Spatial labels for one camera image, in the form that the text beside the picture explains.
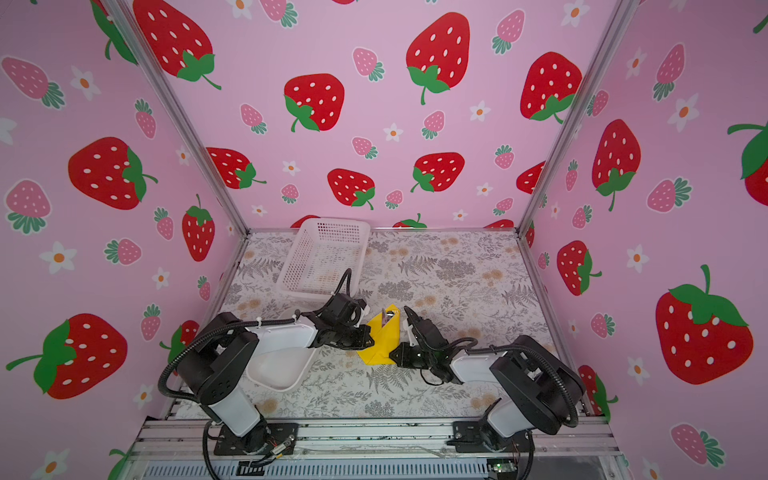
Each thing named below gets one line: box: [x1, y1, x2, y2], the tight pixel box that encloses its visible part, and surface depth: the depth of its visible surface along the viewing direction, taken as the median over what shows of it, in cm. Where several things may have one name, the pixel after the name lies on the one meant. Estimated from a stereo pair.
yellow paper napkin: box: [356, 304, 400, 365], surface depth 92 cm
